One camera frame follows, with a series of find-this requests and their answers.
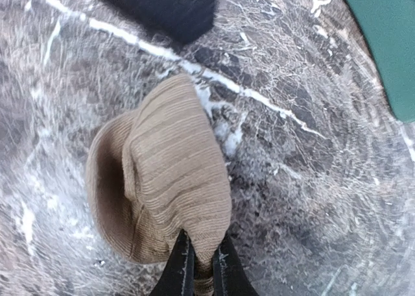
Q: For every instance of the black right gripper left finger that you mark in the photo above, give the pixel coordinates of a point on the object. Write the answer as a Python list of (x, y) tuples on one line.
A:
[(177, 278)]

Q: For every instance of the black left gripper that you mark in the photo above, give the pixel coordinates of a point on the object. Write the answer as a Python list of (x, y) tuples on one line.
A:
[(184, 21)]

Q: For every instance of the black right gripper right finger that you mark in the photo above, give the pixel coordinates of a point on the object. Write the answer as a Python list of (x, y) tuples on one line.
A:
[(229, 278)]

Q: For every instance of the brown ribbed sock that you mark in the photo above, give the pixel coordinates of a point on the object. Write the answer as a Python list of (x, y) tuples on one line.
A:
[(156, 170)]

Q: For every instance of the green divided organizer tray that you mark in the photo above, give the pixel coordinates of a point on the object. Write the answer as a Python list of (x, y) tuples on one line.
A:
[(388, 28)]

